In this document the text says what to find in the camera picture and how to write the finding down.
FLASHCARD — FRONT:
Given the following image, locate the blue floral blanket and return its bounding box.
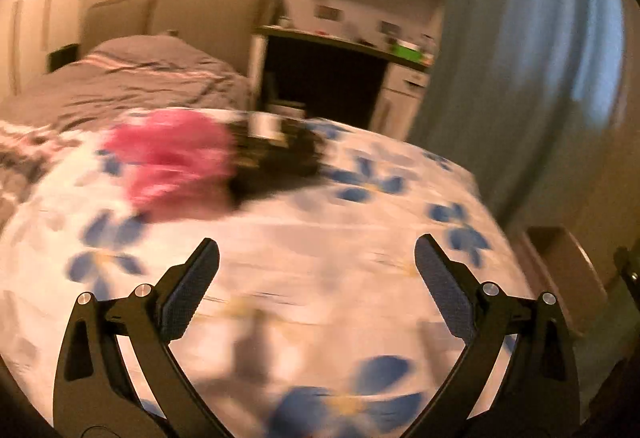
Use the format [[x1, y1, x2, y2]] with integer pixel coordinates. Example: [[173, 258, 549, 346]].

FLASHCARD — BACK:
[[0, 106, 537, 438]]

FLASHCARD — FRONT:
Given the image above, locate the grey curtain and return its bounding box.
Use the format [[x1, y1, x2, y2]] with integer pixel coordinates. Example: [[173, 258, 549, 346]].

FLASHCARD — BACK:
[[407, 0, 629, 225]]

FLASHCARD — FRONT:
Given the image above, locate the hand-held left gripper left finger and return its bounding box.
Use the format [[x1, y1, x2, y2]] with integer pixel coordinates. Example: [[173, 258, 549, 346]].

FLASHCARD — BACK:
[[52, 237, 237, 438]]

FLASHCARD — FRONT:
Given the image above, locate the white drawer cabinet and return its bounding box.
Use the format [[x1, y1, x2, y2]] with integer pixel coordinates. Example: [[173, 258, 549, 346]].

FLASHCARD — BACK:
[[370, 63, 431, 140]]

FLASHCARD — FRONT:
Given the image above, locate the white wardrobe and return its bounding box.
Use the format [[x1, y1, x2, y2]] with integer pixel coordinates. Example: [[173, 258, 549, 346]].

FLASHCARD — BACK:
[[0, 0, 90, 100]]

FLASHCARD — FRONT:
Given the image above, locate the brown trash bin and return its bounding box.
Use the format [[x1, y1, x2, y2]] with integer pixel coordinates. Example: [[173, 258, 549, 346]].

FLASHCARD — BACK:
[[517, 225, 609, 340]]

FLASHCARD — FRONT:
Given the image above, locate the white desk with drawers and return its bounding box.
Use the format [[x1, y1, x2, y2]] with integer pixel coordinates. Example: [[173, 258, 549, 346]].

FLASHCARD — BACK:
[[250, 24, 434, 130]]

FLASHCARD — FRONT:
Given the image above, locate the pink cloth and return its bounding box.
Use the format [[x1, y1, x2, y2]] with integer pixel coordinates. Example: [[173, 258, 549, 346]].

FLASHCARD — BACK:
[[102, 108, 239, 222]]

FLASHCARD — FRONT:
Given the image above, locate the grey striped duvet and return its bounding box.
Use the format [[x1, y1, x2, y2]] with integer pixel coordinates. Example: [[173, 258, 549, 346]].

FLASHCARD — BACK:
[[0, 36, 252, 220]]

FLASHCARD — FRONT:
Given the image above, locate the grey padded headboard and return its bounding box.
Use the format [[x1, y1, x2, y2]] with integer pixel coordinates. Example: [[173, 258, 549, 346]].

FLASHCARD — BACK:
[[80, 0, 287, 80]]

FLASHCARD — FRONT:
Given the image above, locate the dark cloth with label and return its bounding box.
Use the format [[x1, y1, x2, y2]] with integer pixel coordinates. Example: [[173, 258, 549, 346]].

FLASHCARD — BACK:
[[227, 111, 329, 211]]

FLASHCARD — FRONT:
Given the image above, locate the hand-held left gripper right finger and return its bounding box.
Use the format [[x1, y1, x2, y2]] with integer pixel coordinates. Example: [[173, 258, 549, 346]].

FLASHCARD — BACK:
[[402, 233, 584, 438]]

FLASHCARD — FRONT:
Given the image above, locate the black bedside table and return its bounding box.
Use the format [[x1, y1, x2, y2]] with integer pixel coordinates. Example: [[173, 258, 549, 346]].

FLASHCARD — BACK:
[[46, 43, 82, 75]]

